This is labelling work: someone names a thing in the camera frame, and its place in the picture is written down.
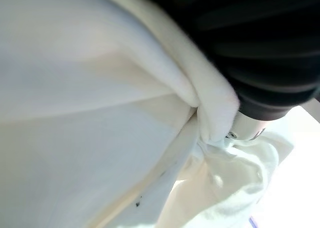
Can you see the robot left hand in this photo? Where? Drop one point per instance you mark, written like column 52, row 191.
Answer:
column 250, row 51

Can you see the white fleece garment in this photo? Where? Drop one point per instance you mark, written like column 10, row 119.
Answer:
column 95, row 113

